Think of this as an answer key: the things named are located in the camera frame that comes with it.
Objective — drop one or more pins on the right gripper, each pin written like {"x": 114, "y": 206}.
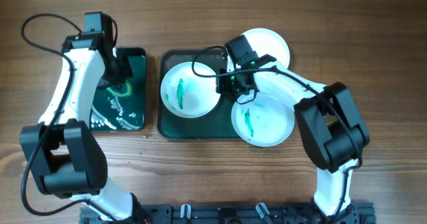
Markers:
{"x": 227, "y": 88}

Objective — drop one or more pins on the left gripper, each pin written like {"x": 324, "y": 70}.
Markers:
{"x": 111, "y": 82}

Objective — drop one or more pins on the green yellow sponge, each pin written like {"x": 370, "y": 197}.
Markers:
{"x": 124, "y": 90}

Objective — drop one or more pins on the white plate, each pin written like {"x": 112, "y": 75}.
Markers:
{"x": 263, "y": 42}
{"x": 188, "y": 90}

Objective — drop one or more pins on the pale blue plate bottom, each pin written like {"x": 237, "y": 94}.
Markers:
{"x": 262, "y": 120}

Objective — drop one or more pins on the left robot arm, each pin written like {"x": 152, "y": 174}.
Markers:
{"x": 62, "y": 154}

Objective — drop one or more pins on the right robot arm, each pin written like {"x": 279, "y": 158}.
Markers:
{"x": 331, "y": 128}

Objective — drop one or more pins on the small black water tray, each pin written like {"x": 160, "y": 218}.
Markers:
{"x": 110, "y": 113}

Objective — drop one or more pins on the large dark green tray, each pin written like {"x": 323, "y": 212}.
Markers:
{"x": 217, "y": 124}

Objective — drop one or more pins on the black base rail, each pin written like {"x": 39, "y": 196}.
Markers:
{"x": 358, "y": 213}

